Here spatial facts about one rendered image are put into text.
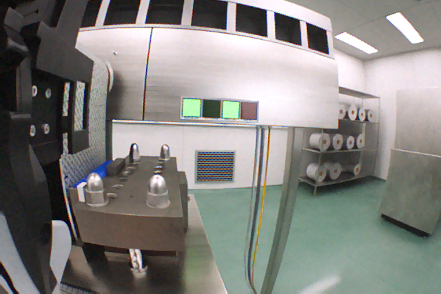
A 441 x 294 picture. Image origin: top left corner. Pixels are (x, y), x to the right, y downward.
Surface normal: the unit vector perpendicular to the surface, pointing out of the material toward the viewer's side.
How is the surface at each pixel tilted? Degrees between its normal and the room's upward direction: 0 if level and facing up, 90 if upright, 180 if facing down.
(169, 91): 90
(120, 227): 90
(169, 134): 90
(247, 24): 90
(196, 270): 0
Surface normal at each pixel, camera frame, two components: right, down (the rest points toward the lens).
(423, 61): -0.97, -0.04
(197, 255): 0.05, -1.00
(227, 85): 0.23, 0.06
